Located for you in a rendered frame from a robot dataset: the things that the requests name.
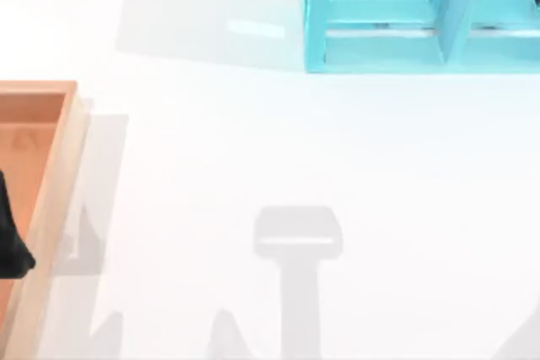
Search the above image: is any light blue rack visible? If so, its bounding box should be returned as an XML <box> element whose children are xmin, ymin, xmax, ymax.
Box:
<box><xmin>302</xmin><ymin>0</ymin><xmax>540</xmax><ymax>76</ymax></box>

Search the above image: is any shallow salmon-coloured box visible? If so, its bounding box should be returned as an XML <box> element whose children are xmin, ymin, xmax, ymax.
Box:
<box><xmin>0</xmin><ymin>80</ymin><xmax>90</xmax><ymax>360</ymax></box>

